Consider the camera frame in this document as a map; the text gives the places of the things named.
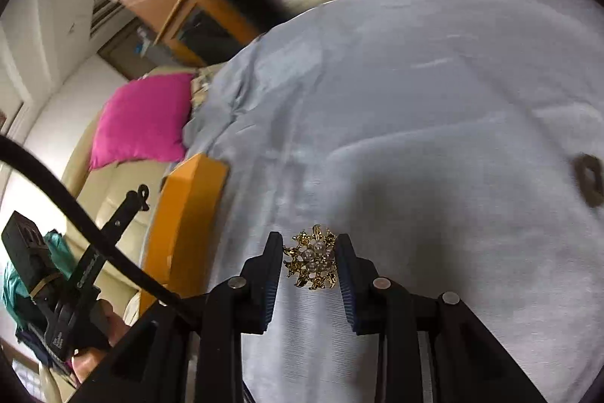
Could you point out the person's left hand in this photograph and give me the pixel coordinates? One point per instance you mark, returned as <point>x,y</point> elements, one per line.
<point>115,325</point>

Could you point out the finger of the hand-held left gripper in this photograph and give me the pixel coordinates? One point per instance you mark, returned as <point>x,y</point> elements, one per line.
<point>115,221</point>

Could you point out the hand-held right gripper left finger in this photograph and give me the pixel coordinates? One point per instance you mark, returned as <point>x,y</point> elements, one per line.
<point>271,275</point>

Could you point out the patterned cloth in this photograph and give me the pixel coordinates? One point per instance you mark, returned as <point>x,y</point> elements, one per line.
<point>205,84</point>

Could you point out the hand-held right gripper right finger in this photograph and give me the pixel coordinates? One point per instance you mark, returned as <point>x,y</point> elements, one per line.
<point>347,285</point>

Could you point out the orange box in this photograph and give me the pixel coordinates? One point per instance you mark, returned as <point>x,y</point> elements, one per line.
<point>188,204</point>

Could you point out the pink cushion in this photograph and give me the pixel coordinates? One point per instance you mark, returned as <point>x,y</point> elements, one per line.
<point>141,119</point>

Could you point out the dark brown hair accessory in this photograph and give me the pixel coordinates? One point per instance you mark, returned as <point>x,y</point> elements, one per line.
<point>592,195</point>

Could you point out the teal cloth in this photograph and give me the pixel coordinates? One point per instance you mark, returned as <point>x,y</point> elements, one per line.
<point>14,294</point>

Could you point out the gold pearl brooch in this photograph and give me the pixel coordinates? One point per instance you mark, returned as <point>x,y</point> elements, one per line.
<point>311,259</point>

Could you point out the beige sofa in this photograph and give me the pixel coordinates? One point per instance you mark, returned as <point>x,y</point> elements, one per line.
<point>85,186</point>

